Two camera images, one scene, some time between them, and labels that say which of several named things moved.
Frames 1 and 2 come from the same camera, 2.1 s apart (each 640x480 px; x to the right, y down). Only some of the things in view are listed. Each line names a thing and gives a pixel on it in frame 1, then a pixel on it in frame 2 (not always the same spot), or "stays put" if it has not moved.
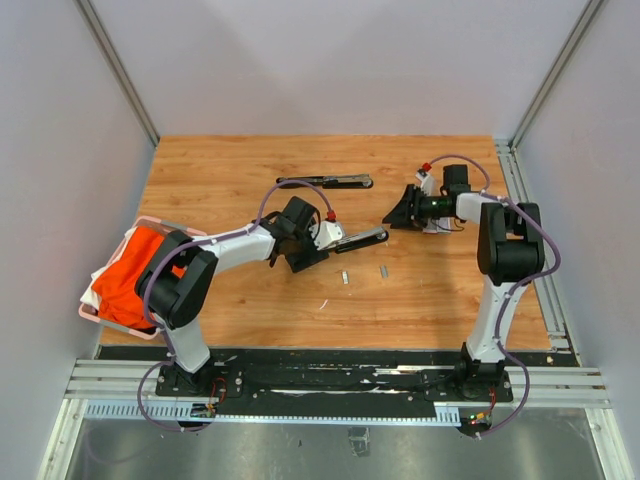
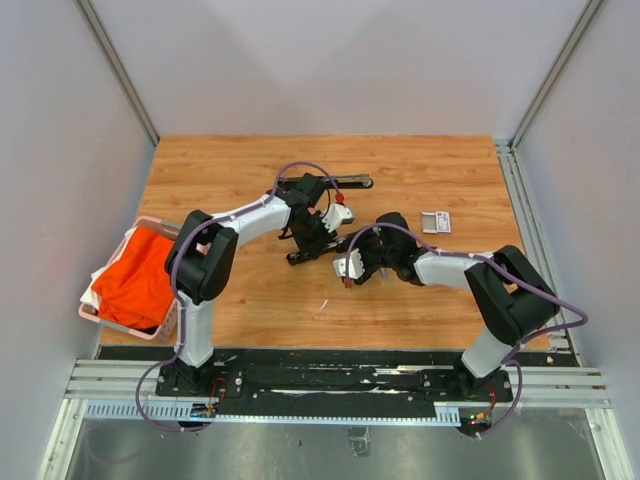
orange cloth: (116, 287) stays put
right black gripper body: (418, 199) → (373, 254)
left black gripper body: (305, 253) → (313, 233)
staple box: (444, 222) stays put
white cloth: (91, 296) stays put
